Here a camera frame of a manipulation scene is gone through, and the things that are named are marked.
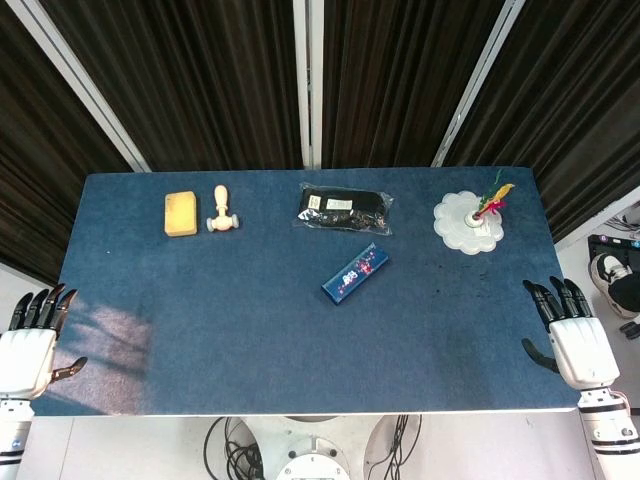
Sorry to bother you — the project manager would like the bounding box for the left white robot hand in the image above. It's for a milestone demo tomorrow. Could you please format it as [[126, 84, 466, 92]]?
[[0, 283, 90, 401]]

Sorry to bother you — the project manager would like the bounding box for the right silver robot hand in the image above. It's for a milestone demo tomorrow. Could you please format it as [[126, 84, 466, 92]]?
[[521, 276, 621, 391]]

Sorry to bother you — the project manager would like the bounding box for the blue rectangular box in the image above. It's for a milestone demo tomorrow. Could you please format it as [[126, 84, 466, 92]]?
[[320, 242, 391, 307]]

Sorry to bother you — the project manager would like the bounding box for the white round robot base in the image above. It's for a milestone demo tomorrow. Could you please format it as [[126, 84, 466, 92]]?
[[227, 414, 422, 480]]

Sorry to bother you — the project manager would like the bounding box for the white and black sneaker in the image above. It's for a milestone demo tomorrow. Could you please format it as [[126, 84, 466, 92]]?
[[589, 252, 635, 304]]

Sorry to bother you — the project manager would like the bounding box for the black device with buttons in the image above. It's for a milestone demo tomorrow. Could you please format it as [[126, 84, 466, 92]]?
[[587, 233, 640, 261]]

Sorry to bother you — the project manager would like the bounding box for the colourful feather shuttlecock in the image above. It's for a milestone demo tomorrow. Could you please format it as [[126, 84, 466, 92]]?
[[464, 168, 517, 229]]

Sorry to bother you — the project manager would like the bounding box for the white scalloped plate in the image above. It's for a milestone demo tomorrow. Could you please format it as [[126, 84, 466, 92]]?
[[432, 190, 505, 257]]

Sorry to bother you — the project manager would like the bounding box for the blue felt table cloth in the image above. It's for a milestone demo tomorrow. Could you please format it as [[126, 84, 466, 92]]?
[[30, 166, 591, 417]]

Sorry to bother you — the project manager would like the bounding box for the yellow sponge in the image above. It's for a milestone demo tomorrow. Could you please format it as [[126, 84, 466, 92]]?
[[163, 190, 200, 238]]

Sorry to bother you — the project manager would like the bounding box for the wooden massage roller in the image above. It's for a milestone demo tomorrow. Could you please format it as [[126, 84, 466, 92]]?
[[206, 185, 241, 234]]

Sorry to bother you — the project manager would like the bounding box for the black item in plastic bag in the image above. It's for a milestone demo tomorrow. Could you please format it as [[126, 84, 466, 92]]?
[[291, 182, 395, 237]]

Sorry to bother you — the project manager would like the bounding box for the dark pleated curtain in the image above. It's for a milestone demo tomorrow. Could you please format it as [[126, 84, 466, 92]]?
[[0, 0, 640, 281]]

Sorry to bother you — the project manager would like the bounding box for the black cable bundle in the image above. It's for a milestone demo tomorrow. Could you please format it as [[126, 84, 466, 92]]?
[[367, 413, 412, 480], [203, 416, 266, 480]]

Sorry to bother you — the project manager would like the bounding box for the white frame post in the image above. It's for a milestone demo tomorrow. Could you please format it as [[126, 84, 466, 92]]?
[[7, 0, 152, 173], [430, 0, 526, 169], [292, 0, 325, 169]]

